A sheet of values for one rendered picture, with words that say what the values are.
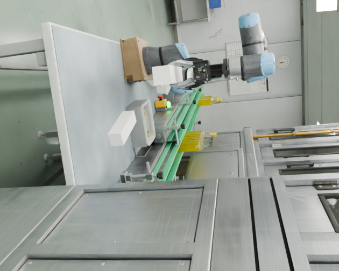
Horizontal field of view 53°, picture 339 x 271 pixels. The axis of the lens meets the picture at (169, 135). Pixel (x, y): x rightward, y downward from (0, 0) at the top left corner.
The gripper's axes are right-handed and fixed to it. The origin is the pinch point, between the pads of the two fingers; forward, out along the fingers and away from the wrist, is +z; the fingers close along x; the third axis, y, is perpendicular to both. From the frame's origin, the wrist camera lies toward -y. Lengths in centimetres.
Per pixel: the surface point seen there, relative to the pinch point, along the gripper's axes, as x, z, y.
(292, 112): 96, -135, -682
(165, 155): 41, 18, -52
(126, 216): 38, 10, 38
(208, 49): -63, 39, -656
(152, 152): 39, 26, -53
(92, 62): -8.8, 34.3, -9.5
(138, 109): 14, 28, -43
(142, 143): 33, 29, -46
